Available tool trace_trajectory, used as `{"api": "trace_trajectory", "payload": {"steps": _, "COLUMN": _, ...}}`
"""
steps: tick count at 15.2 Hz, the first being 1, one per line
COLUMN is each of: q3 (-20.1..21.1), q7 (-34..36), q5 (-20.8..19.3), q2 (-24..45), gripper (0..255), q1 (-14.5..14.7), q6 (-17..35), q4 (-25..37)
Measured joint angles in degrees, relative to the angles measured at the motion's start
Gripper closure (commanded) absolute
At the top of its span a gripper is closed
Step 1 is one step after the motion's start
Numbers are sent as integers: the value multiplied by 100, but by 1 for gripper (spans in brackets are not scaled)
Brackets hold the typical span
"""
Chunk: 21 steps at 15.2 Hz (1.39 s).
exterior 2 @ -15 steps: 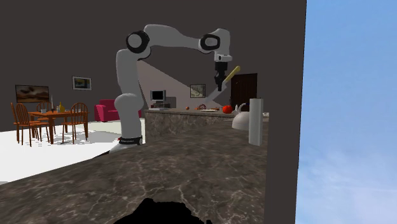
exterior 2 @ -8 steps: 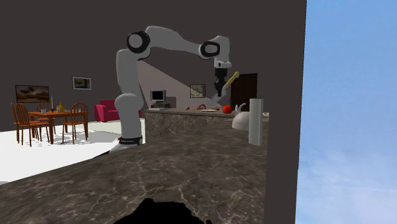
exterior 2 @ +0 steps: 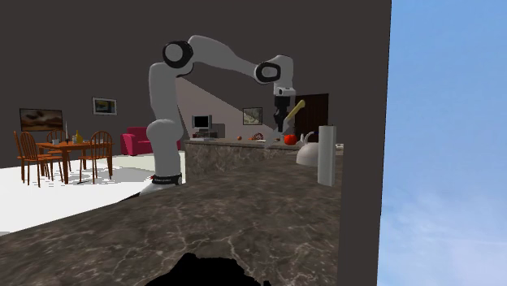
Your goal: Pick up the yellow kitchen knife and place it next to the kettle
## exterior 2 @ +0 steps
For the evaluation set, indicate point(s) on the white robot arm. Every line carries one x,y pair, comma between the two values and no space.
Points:
162,103

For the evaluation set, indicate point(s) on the grey framed wall picture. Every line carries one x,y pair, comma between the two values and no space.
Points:
252,116

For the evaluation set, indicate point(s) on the dark wooden door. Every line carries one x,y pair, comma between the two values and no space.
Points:
315,113

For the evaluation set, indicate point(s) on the red tomato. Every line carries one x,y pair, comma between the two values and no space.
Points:
290,139

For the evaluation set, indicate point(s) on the black irregular object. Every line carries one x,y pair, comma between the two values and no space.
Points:
206,273

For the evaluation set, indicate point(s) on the wooden dining table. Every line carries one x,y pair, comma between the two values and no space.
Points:
63,145

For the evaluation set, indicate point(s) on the white paper towel roll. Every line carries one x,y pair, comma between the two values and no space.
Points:
326,156

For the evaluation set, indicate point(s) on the small framed wall picture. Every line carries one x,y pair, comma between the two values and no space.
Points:
104,106

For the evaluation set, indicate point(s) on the television on stand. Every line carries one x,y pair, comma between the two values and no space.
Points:
202,122

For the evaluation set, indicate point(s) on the wooden dining chair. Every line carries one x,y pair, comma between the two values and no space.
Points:
31,152
56,135
100,148
16,146

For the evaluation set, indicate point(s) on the red armchair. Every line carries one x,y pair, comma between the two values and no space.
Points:
134,142

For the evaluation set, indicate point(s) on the wide dark landscape wall picture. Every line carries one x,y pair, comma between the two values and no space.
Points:
41,119

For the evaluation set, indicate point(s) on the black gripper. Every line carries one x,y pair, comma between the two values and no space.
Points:
282,104

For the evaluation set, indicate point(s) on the white kettle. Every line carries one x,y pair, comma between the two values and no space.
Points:
308,155

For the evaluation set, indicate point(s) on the small red object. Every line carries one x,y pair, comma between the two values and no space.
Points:
258,136

